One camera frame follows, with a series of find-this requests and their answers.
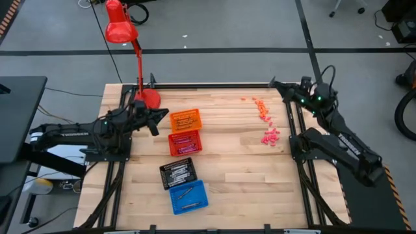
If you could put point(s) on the black frame camera post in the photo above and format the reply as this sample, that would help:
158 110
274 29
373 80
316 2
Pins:
152 81
270 84

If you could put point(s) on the black aluminium table frame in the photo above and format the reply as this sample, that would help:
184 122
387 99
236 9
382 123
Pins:
211 86

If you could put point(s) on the black diagonal beam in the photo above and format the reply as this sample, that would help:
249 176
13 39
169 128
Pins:
55 161

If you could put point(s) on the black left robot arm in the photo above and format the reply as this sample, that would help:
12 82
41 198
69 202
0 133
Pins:
71 135

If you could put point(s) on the dark grey crayon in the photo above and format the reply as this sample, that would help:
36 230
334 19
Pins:
185 193

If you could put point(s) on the orange plastic basket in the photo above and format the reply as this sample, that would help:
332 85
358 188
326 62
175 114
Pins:
174 128

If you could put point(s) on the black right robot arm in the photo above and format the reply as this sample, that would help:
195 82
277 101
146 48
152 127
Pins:
347 146

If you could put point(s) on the office chair base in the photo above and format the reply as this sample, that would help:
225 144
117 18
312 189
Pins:
332 14

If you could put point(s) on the red desk lamp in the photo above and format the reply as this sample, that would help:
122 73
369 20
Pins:
120 32

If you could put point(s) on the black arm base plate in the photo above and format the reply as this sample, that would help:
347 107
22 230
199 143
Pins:
297 152
92 156

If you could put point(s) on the white box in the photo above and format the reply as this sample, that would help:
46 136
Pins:
65 154

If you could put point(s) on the yellow white container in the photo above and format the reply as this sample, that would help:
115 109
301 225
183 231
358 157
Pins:
40 187

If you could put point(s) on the black hazard-striped platform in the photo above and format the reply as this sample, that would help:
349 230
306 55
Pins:
364 208

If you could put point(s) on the black plastic basket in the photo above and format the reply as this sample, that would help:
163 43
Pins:
164 183

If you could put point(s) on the orange crayon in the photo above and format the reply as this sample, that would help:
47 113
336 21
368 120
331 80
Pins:
187 127
186 123
185 119

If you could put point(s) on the black side desk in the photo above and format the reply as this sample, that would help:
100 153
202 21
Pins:
19 113

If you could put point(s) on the red plastic basket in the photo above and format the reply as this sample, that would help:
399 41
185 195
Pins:
172 151

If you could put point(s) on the black box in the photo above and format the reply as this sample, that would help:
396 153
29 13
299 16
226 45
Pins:
406 31

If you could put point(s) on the black case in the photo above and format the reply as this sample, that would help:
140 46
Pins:
399 8

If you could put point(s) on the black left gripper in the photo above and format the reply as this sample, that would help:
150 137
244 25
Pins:
143 117

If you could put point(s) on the blue plastic basket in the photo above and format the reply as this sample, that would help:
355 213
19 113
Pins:
198 195

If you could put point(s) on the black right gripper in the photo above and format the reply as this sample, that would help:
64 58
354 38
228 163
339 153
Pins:
317 97

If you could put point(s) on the purple crayon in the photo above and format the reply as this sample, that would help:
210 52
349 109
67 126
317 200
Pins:
188 148
188 151
182 142
182 138

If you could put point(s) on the orange black vacuum cleaner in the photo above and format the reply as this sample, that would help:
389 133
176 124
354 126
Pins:
411 76

